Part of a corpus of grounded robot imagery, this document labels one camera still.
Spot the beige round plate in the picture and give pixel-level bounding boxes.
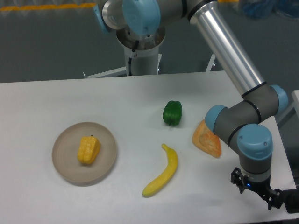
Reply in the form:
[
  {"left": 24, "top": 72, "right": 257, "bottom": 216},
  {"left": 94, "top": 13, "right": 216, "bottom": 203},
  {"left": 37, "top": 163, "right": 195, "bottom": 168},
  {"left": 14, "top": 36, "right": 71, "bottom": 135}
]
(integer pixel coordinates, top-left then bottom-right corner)
[{"left": 52, "top": 122, "right": 117, "bottom": 186}]

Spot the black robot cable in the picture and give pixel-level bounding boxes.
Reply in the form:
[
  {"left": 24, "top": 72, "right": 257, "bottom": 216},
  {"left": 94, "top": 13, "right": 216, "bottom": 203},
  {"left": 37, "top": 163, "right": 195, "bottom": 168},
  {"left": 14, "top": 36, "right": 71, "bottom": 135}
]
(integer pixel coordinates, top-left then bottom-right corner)
[{"left": 128, "top": 40, "right": 140, "bottom": 77}]

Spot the yellow pepper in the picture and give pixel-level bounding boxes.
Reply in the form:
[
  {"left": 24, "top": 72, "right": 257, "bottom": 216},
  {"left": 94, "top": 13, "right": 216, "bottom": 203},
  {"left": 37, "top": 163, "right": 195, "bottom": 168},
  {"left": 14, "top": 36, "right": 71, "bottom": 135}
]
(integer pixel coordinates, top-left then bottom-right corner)
[{"left": 77, "top": 135, "right": 100, "bottom": 164}]

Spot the green bell pepper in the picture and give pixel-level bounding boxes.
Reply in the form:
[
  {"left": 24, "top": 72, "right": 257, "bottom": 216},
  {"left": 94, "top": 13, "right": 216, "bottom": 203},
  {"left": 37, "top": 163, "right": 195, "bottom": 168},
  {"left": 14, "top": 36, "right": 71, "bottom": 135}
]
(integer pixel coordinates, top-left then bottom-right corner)
[{"left": 163, "top": 100, "right": 183, "bottom": 126}]

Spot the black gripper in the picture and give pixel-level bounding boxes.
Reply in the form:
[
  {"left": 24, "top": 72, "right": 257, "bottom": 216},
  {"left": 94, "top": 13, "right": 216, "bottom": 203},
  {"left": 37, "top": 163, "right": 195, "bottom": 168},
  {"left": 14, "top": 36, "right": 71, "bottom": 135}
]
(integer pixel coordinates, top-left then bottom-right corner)
[{"left": 230, "top": 168, "right": 283, "bottom": 210}]

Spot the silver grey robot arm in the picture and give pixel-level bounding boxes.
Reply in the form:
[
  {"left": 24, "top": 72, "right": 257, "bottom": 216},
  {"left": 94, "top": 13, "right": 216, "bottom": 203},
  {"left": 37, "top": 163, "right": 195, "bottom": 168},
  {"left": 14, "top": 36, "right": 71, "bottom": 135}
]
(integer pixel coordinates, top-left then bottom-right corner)
[{"left": 93, "top": 0, "right": 288, "bottom": 208}]

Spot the orange pumpkin slice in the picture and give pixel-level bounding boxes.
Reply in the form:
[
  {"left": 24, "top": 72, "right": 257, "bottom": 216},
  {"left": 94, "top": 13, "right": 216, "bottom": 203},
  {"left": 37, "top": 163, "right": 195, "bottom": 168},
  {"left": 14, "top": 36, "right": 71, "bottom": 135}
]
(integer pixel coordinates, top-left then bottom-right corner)
[{"left": 192, "top": 120, "right": 221, "bottom": 158}]

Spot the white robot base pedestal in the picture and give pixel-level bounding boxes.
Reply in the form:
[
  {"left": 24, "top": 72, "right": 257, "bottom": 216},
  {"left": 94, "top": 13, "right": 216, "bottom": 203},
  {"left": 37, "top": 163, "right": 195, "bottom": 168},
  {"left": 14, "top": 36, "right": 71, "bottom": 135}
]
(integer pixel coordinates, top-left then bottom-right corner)
[{"left": 84, "top": 27, "right": 165, "bottom": 78}]

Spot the black camera box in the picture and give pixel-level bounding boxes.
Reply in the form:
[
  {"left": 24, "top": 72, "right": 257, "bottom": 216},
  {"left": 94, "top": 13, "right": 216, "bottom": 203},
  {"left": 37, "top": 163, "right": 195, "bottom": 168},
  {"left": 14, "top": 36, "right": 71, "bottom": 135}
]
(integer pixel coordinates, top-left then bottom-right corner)
[{"left": 283, "top": 189, "right": 299, "bottom": 214}]

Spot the yellow banana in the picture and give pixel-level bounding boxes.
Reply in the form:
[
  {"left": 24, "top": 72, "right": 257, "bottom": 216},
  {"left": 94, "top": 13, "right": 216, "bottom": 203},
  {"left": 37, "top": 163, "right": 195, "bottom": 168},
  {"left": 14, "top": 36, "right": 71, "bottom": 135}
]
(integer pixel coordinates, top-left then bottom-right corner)
[{"left": 142, "top": 144, "right": 178, "bottom": 197}]

